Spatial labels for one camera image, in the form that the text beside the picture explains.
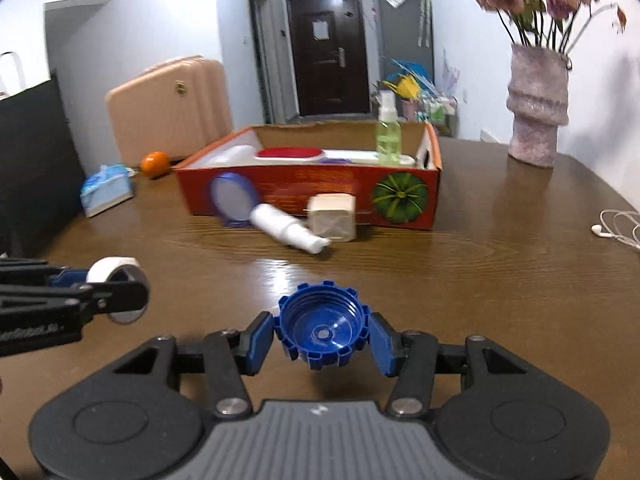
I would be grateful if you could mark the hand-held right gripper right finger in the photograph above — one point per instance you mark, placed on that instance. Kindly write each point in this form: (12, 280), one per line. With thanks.
(382, 347)

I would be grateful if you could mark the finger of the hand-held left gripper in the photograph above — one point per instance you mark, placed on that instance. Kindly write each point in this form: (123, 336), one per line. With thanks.
(67, 278)
(125, 296)

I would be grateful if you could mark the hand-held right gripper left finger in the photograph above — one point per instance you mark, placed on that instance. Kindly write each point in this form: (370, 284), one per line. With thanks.
(260, 342)

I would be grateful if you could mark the white round lid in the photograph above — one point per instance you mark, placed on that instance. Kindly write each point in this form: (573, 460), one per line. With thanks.
(107, 267)

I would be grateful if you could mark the blue ribbed bottle cap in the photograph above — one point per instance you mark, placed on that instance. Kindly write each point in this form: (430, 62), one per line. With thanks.
(322, 327)

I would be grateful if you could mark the red cardboard box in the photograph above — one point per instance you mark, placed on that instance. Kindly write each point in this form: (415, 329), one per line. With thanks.
(310, 190)

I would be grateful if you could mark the red and white lint brush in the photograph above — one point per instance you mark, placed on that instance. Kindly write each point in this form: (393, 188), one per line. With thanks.
(290, 152)

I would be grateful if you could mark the purple ribbed cap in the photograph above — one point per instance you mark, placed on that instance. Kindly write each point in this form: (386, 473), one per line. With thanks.
(334, 160)

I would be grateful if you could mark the green spray bottle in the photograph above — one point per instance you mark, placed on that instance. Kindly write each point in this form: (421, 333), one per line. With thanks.
(389, 135)

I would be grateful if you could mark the blue tissue pack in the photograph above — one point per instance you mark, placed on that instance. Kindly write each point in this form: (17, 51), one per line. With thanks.
(107, 192)

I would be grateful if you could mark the black paper bag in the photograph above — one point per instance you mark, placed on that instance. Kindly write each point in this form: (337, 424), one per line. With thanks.
(35, 170)

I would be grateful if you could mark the white spray bottle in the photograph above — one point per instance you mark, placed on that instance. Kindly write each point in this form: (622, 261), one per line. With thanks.
(280, 225)

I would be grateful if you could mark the orange fruit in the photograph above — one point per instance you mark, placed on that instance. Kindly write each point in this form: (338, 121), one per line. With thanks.
(155, 165)

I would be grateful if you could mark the beige cube box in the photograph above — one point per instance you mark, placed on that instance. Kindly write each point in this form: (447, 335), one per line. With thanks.
(331, 217)

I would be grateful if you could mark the blue rimmed round lid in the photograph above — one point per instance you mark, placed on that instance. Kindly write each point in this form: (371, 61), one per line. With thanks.
(232, 200)

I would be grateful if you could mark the peach ribbed suitcase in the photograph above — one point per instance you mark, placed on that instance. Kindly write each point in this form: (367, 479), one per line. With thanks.
(165, 105)

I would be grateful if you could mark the small rack with bottles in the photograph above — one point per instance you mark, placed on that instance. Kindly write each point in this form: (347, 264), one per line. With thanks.
(432, 110)

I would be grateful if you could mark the yellow plastic item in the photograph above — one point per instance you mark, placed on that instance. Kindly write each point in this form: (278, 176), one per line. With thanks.
(406, 87)

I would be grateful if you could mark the dark brown entrance door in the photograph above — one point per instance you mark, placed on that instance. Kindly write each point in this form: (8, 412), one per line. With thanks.
(325, 70)

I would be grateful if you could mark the blue plastic item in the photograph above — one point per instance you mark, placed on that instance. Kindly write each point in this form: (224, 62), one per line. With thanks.
(410, 67)

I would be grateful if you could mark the pink textured vase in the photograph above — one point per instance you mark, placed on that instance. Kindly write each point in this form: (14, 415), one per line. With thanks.
(537, 105)

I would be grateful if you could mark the grey refrigerator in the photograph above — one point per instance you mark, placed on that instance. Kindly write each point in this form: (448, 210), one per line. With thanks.
(402, 40)

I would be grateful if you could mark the grey interior door frame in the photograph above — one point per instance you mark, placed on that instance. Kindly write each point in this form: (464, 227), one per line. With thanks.
(260, 55)

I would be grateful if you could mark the purple coral wall sticker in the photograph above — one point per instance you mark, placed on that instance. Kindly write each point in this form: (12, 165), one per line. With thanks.
(451, 72)

